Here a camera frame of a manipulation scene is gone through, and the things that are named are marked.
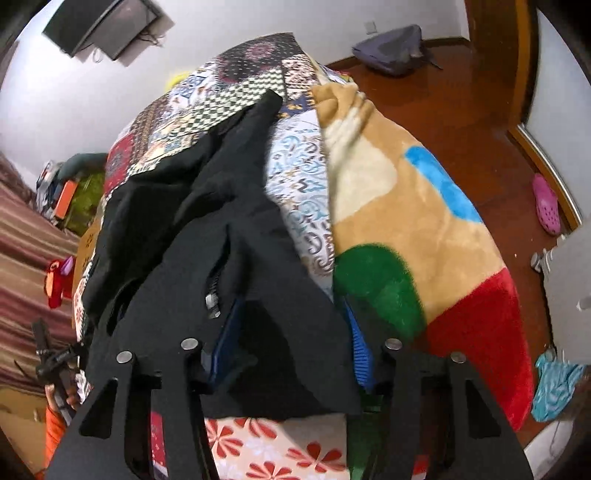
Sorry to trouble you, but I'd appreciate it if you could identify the green patterned cloth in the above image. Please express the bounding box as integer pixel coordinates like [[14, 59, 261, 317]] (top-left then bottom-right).
[[65, 173, 108, 236]]

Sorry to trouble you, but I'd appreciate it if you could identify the pile of clothes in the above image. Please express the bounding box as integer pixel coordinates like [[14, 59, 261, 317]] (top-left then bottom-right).
[[35, 159, 64, 214]]

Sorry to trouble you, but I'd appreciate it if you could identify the black zip hoodie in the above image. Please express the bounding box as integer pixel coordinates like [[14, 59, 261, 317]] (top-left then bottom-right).
[[81, 90, 365, 421]]

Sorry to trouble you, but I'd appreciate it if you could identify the person's left forearm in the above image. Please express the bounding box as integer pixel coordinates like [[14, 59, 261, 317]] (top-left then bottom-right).
[[42, 401, 77, 474]]

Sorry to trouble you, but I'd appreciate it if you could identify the brown wooden door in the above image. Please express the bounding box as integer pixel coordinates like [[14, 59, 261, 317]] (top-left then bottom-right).
[[466, 0, 539, 127]]

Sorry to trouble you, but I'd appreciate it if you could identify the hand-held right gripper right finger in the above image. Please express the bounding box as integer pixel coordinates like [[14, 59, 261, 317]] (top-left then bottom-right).
[[344, 300, 536, 480]]

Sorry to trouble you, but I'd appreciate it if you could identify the small black wall monitor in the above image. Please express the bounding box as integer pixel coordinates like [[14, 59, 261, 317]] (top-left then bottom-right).
[[92, 0, 163, 62]]

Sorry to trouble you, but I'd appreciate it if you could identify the striped brown curtain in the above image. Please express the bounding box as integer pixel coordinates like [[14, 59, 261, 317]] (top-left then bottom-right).
[[0, 152, 85, 394]]

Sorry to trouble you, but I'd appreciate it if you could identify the pink clog shoe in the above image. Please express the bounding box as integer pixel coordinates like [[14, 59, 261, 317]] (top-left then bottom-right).
[[532, 173, 562, 237]]

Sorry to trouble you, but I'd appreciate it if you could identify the grey backpack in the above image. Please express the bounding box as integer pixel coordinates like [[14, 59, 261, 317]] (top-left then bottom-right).
[[352, 25, 444, 77]]

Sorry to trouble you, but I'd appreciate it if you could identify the black wall television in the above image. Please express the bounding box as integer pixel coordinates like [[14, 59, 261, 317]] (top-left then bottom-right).
[[41, 0, 124, 58]]

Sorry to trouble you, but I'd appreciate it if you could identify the grey cushion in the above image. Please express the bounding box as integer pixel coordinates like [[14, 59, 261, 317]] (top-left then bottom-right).
[[60, 152, 110, 179]]

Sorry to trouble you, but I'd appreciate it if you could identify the red plush doll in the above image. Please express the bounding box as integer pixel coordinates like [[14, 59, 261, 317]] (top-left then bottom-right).
[[44, 256, 77, 309]]

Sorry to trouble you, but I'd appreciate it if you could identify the orange flower-pattern blanket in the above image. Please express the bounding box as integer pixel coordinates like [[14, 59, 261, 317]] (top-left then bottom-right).
[[71, 217, 103, 302]]

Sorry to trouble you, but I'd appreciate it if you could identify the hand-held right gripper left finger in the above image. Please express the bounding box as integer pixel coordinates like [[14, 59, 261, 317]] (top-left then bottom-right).
[[44, 295, 259, 480]]

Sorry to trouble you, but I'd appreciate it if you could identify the patchwork print bedsheet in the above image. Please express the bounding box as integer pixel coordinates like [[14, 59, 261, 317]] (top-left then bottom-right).
[[71, 32, 356, 333]]

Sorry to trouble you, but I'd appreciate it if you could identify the white appliance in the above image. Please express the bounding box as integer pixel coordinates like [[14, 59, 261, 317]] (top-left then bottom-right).
[[530, 230, 591, 366]]

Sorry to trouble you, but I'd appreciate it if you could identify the colourful tan fleece blanket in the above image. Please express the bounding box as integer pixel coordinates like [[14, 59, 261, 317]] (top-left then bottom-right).
[[308, 83, 537, 431]]

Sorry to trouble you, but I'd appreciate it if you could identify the orange box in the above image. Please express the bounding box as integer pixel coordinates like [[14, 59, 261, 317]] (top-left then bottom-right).
[[54, 180, 78, 220]]

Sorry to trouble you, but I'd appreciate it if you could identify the teal cloth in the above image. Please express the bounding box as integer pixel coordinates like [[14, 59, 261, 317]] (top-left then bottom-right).
[[531, 350, 588, 424]]

